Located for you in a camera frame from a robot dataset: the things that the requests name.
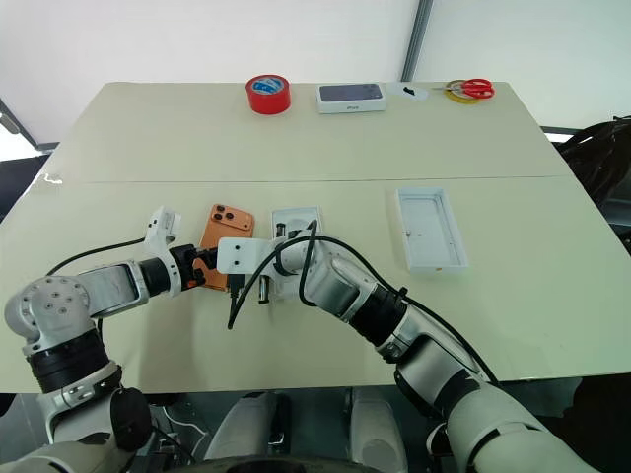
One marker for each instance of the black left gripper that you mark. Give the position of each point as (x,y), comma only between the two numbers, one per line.
(184,261)

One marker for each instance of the orange smartphone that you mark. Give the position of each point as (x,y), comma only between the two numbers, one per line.
(223,235)

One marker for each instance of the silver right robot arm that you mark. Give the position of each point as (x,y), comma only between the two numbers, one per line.
(340,286)

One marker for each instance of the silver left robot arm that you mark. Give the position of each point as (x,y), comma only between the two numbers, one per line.
(54,300)

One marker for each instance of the white phone box base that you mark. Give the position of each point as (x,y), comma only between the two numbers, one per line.
(301,218)

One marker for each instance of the white phone box lid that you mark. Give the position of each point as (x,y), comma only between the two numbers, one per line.
(430,231)

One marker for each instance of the white boxed phone package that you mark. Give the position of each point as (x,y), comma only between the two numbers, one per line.
(351,97)

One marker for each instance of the white left robot leg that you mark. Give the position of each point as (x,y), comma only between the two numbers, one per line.
(246,424)

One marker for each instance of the white robot leg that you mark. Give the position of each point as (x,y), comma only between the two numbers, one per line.
(246,424)
(377,428)

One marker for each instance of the red tape roll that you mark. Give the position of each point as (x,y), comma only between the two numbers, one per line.
(267,96)

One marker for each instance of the black round knob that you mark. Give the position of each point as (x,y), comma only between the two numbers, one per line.
(130,419)

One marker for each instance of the white right robot leg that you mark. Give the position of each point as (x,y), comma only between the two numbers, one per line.
(377,428)

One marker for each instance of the small black clip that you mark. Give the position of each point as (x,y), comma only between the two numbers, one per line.
(408,90)

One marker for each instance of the white card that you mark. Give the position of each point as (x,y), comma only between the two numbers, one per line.
(416,93)

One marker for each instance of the yellow tape roll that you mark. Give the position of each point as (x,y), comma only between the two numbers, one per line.
(461,98)

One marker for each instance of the grey pillar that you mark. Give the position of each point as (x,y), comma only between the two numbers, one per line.
(418,39)

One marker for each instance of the red scissors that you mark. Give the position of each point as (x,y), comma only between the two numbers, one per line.
(475,88)

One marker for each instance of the grey metal bar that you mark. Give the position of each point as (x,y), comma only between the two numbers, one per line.
(11,117)

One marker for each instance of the black bag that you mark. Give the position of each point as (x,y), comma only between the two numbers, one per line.
(599,157)

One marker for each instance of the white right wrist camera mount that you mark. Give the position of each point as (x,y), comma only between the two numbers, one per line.
(246,256)

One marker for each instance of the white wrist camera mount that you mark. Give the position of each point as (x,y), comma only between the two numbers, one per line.
(161,224)
(246,256)

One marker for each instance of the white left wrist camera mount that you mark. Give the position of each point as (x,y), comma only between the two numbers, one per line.
(161,224)

